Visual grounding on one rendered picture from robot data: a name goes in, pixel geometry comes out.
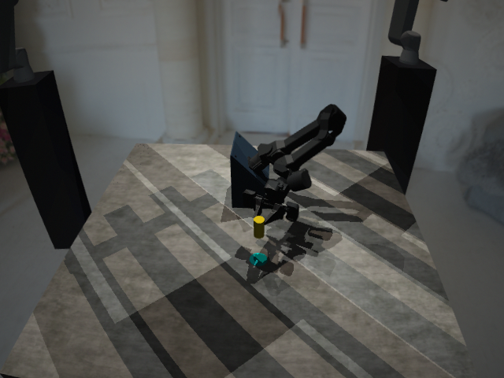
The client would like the yellow cylinder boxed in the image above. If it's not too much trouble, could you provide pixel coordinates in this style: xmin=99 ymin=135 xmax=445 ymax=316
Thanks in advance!
xmin=254 ymin=216 xmax=265 ymax=239

